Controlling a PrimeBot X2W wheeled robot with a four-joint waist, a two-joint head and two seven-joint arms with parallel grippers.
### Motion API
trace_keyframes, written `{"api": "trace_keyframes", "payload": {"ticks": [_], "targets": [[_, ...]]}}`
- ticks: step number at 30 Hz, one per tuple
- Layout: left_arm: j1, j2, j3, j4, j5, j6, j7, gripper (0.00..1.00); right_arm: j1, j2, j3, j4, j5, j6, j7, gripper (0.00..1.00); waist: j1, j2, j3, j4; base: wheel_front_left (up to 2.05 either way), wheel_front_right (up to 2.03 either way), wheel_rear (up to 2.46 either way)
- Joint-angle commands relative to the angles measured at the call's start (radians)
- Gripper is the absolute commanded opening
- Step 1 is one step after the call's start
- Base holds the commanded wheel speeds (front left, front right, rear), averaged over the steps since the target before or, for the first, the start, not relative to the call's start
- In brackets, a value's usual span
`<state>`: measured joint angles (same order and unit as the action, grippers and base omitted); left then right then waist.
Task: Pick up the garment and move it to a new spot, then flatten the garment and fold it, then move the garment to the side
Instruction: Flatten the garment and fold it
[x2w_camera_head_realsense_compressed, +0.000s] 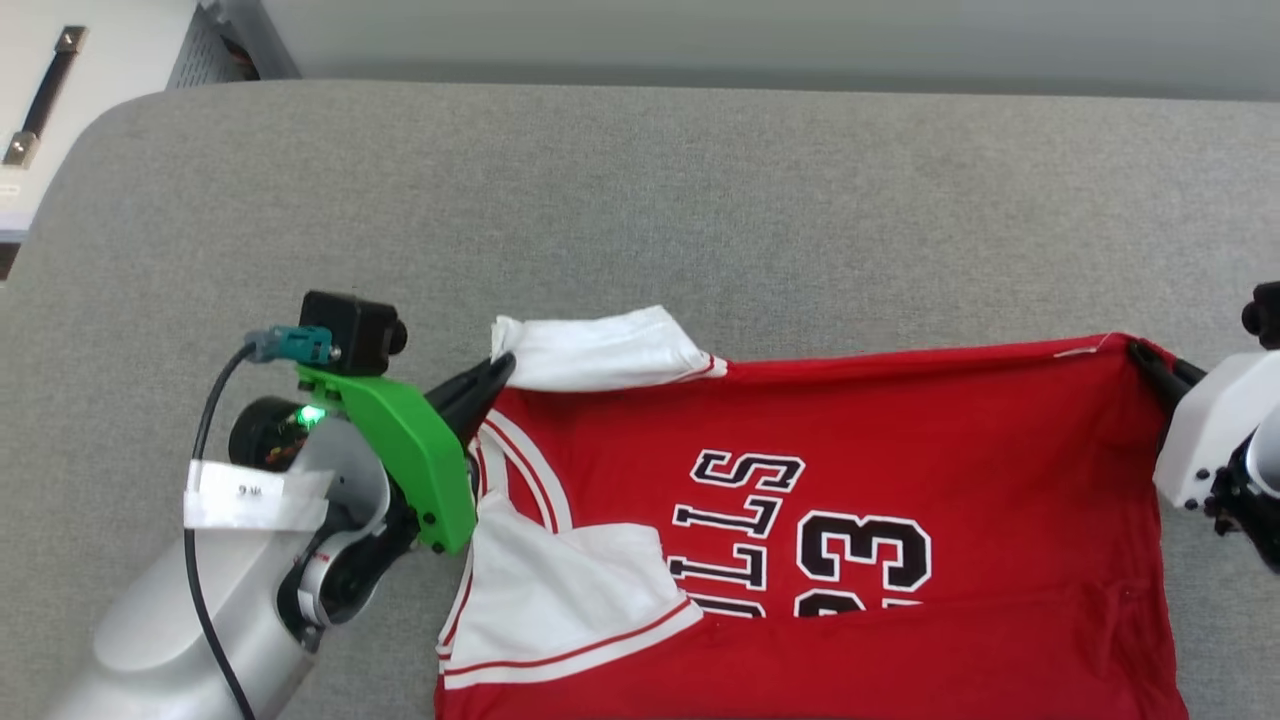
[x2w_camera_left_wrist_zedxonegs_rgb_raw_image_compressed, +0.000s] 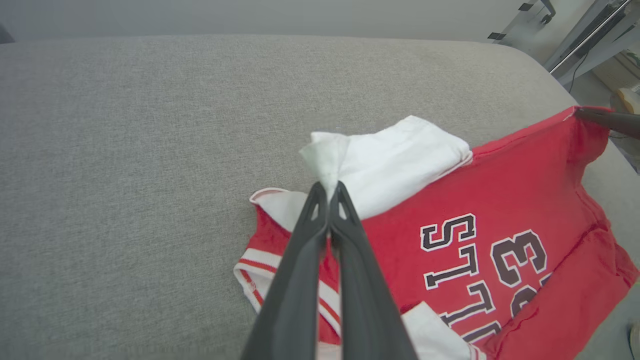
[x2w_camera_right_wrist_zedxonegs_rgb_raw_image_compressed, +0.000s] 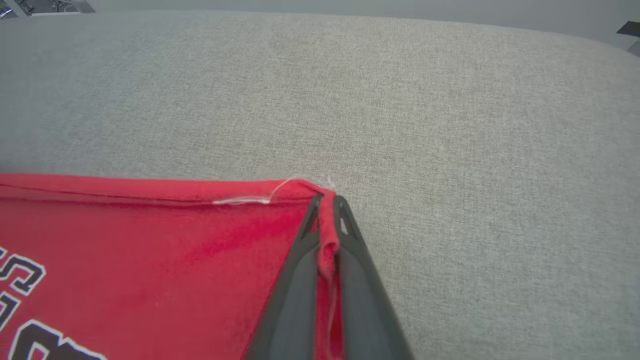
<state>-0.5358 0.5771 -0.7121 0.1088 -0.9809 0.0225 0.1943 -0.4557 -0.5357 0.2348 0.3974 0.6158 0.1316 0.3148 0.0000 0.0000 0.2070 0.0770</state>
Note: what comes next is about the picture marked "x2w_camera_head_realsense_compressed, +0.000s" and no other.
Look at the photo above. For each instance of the white equipment case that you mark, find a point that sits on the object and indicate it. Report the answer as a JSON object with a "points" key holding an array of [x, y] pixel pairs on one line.
{"points": [[120, 60]]}

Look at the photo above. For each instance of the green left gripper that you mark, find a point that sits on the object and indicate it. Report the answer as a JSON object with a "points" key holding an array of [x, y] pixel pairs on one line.
{"points": [[410, 450]]}

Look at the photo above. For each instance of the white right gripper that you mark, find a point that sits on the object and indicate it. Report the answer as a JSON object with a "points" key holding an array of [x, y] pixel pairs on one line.
{"points": [[1210, 430]]}

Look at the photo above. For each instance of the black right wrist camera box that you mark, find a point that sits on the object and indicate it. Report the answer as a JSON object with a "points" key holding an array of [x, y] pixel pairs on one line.
{"points": [[1265, 315]]}

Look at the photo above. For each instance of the white partition panel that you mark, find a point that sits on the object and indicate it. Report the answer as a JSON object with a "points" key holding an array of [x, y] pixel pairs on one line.
{"points": [[750, 40]]}

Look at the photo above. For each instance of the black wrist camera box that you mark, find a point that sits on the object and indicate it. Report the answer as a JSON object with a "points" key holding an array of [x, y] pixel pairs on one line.
{"points": [[350, 330], [1265, 315]]}

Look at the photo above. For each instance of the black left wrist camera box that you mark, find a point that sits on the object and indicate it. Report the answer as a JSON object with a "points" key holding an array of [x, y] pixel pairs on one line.
{"points": [[350, 330]]}

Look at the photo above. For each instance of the white paper label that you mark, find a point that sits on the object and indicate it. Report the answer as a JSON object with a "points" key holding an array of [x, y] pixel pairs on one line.
{"points": [[250, 495]]}

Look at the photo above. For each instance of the red and white basketball jersey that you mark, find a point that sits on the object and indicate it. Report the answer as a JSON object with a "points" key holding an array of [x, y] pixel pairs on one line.
{"points": [[900, 640]]}

